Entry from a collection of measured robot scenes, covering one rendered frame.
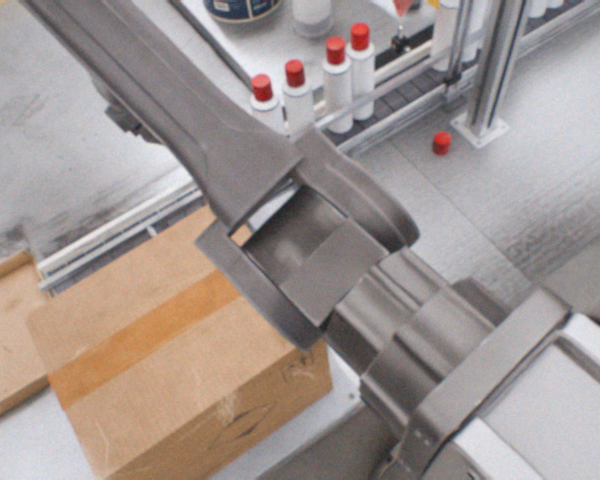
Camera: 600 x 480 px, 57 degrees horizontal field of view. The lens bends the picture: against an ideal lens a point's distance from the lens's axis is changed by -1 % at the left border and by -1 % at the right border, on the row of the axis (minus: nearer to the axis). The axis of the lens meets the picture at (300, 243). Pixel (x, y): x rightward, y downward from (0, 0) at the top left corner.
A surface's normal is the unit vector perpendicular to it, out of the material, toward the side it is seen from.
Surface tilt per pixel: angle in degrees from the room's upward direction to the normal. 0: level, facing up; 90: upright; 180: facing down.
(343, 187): 14
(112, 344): 0
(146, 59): 29
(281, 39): 0
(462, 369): 0
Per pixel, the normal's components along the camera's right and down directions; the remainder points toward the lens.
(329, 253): -0.27, -0.34
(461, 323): 0.05, -0.60
